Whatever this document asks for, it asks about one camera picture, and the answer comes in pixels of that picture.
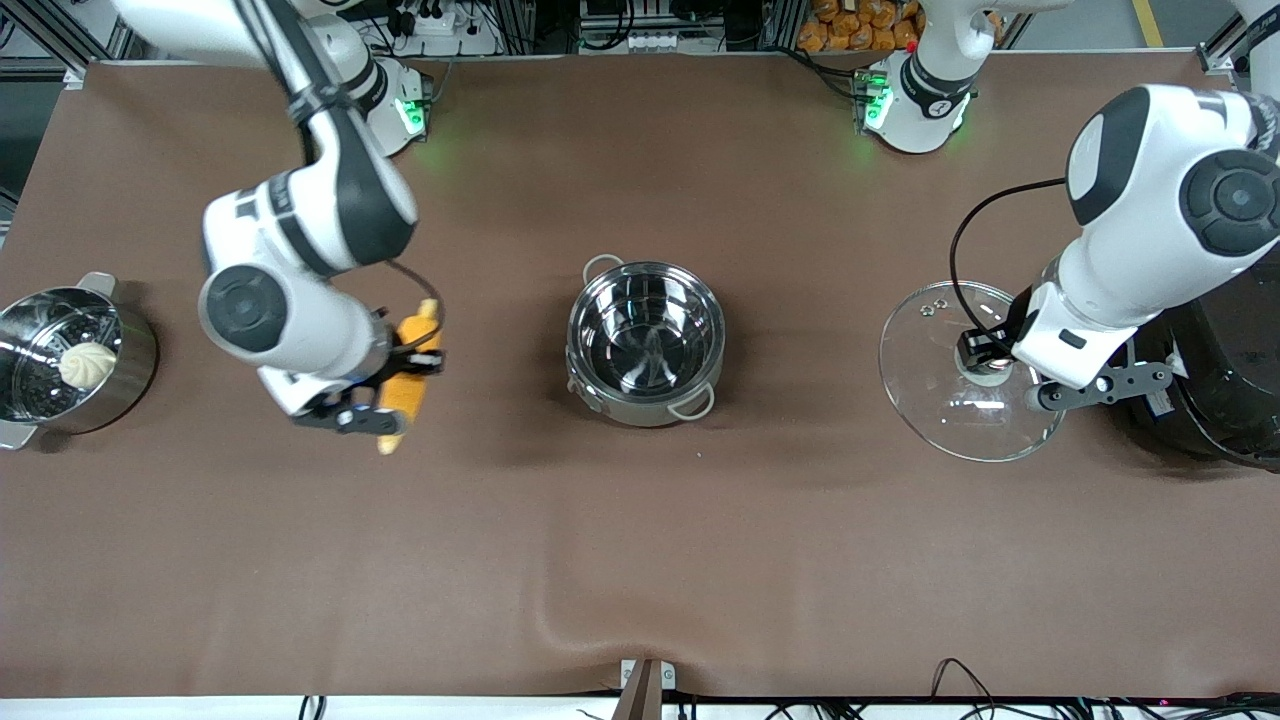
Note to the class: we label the pile of orange bread rolls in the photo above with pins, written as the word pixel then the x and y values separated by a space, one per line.
pixel 850 25

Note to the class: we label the white power strip with plugs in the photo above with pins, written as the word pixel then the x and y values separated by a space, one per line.
pixel 435 22

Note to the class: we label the brown table cover mat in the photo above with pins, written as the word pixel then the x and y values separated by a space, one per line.
pixel 400 560

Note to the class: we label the perforated steel steamer tray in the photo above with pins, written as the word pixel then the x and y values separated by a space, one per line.
pixel 35 385

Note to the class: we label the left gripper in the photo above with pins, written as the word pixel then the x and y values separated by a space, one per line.
pixel 984 345

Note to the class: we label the glass pot lid with knob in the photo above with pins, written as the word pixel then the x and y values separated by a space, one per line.
pixel 940 400

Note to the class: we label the stainless steel steamer pot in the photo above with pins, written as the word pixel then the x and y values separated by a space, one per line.
pixel 135 370

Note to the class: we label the metal table edge bracket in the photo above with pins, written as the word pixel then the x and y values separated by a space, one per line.
pixel 645 685

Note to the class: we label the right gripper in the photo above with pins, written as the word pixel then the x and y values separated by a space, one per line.
pixel 411 359

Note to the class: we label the aluminium frame profile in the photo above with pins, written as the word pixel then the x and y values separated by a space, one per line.
pixel 60 30
pixel 518 25

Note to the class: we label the white steamed bun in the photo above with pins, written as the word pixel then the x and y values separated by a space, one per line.
pixel 87 365

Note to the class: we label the black round cooker appliance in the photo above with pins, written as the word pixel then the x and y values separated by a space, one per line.
pixel 1220 400

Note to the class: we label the yellow corn cob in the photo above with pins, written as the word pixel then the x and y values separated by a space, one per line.
pixel 408 395

